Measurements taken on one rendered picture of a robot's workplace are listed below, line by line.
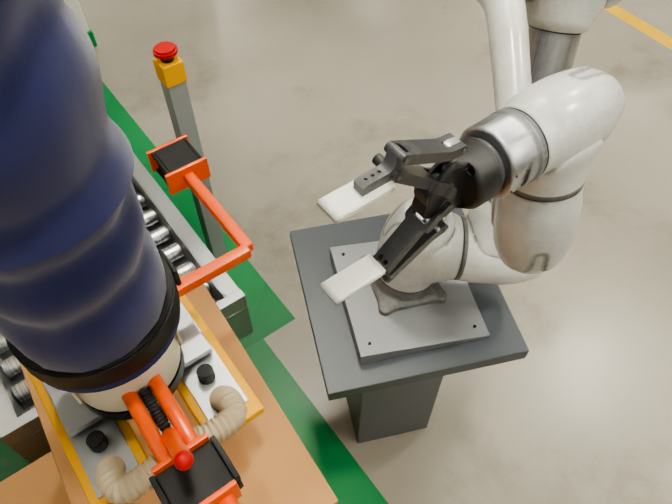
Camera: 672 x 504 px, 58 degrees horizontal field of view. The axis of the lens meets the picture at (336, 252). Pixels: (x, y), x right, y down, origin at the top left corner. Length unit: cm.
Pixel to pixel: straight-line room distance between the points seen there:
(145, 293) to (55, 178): 24
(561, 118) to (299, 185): 220
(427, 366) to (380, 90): 214
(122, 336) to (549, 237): 55
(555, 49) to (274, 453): 93
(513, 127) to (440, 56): 297
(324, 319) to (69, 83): 107
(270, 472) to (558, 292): 172
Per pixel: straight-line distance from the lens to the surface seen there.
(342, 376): 144
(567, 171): 75
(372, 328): 146
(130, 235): 71
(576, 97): 74
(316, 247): 165
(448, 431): 223
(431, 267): 138
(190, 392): 105
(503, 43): 100
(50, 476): 172
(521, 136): 68
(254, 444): 119
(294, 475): 116
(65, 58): 56
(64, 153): 57
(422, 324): 149
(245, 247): 104
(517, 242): 83
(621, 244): 288
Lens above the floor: 205
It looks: 53 degrees down
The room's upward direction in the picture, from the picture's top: straight up
